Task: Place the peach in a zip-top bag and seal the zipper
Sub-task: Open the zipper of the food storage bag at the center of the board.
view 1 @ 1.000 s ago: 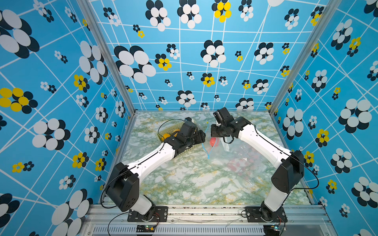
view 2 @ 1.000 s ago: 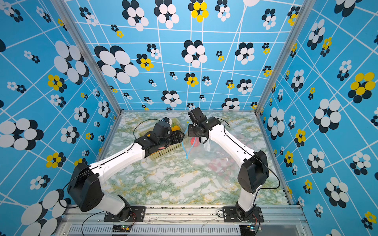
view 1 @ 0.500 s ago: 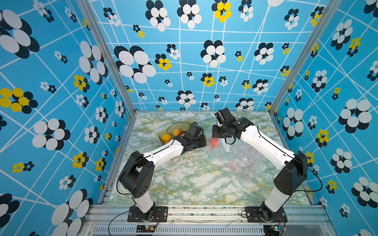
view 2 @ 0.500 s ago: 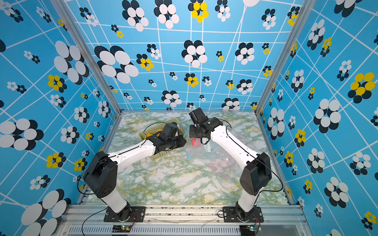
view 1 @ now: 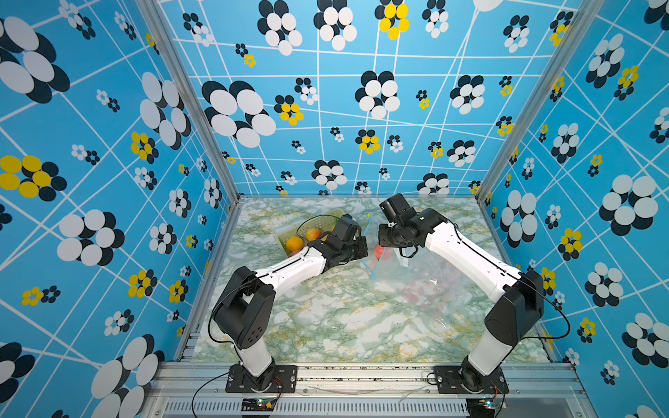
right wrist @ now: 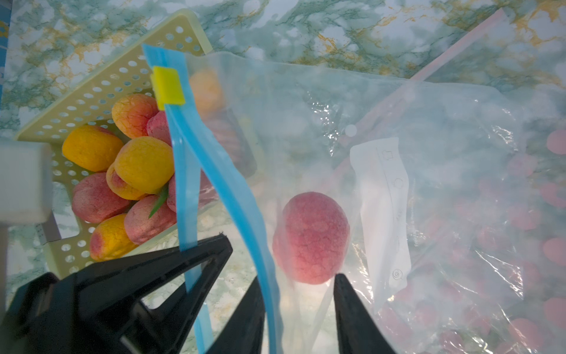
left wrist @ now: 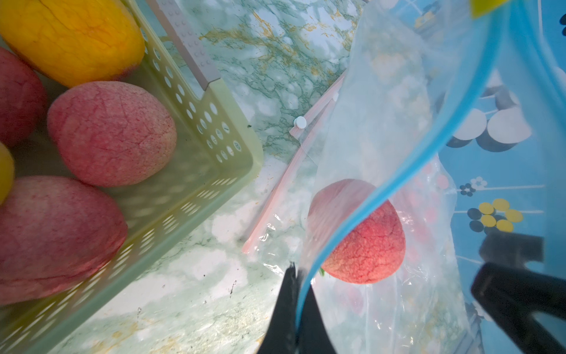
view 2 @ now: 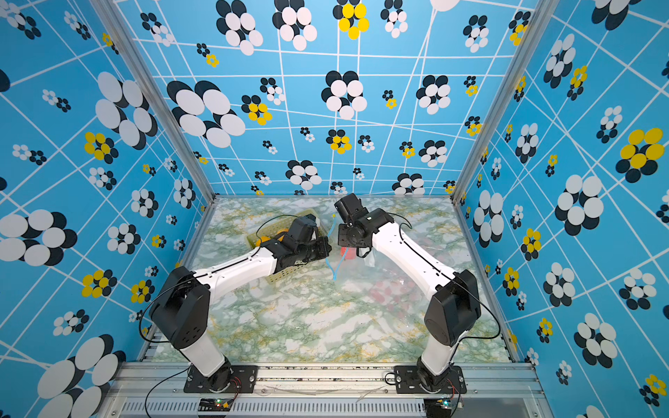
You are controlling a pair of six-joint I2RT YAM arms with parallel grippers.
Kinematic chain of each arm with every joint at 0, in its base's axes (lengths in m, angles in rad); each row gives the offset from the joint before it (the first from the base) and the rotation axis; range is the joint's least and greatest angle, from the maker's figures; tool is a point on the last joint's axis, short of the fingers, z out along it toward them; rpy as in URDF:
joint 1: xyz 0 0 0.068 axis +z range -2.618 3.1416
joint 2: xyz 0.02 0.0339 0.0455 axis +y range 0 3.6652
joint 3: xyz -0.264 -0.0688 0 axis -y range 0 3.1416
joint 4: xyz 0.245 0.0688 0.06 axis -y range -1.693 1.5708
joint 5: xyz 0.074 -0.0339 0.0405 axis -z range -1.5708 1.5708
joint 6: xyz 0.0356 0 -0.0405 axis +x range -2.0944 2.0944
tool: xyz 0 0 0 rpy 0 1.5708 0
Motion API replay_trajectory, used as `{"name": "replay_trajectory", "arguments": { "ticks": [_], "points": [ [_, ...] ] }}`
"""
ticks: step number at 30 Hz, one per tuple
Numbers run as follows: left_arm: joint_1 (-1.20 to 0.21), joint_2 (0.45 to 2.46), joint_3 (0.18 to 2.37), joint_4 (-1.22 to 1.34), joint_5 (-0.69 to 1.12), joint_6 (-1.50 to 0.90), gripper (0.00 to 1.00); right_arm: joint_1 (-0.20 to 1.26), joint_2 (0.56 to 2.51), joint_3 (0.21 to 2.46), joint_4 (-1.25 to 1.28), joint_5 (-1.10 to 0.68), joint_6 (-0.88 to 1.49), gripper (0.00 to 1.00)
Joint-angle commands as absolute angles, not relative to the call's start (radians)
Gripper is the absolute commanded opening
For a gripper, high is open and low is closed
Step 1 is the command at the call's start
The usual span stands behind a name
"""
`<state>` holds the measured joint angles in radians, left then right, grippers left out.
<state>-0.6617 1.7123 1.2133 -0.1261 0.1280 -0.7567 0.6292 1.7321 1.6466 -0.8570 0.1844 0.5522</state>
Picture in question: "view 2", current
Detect pink red peach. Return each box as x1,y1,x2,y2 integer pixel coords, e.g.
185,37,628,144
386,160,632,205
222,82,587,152
341,247,357,261

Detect clear zip-top bag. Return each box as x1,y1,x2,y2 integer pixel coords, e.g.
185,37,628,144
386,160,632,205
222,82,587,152
347,214,429,311

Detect pale green plastic basket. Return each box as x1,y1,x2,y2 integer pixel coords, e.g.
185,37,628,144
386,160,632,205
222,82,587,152
249,212,332,281

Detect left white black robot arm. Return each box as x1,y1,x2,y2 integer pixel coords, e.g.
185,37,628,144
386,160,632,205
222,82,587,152
146,214,332,393

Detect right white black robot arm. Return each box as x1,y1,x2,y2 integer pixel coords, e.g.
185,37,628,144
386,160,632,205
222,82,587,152
334,193,482,392

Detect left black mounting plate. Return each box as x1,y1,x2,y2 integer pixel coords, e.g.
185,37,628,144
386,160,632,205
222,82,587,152
183,365,259,395

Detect black mounting plate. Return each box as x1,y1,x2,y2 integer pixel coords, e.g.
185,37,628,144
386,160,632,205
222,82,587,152
183,365,259,395
386,365,468,395

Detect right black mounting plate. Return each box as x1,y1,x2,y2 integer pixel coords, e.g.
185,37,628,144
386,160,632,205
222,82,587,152
386,365,468,395

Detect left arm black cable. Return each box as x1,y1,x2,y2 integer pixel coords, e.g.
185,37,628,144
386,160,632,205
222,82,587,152
253,213,299,247

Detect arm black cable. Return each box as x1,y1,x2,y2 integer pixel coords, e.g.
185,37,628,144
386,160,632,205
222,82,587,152
386,211,502,341
253,213,299,247

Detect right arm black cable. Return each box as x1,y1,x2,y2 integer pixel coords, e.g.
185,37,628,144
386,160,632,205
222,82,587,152
386,211,502,341

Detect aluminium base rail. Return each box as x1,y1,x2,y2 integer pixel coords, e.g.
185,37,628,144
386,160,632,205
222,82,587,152
99,362,553,417

